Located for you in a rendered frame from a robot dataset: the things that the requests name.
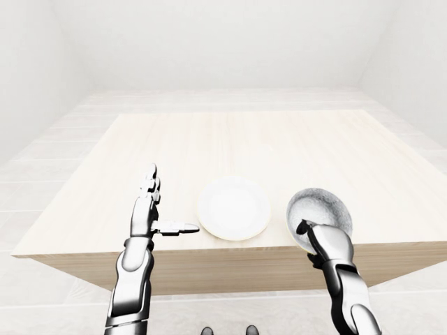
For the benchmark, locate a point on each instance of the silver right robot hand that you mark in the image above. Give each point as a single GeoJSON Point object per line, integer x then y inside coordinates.
{"type": "Point", "coordinates": [331, 244]}

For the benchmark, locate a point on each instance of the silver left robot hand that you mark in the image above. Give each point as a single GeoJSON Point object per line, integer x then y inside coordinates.
{"type": "Point", "coordinates": [141, 216]}

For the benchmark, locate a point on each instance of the grey patterned bowl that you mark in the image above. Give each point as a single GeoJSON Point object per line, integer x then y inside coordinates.
{"type": "Point", "coordinates": [324, 207]}

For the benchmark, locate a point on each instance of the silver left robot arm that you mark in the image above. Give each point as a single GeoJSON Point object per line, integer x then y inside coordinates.
{"type": "Point", "coordinates": [131, 282]}

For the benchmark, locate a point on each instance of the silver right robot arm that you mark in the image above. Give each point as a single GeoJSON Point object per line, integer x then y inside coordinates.
{"type": "Point", "coordinates": [345, 296]}

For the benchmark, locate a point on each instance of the white round plate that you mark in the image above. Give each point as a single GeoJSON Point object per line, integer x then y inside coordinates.
{"type": "Point", "coordinates": [234, 208]}

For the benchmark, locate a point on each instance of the small dark rounded shape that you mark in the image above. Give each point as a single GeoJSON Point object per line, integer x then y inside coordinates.
{"type": "Point", "coordinates": [207, 331]}
{"type": "Point", "coordinates": [251, 330]}

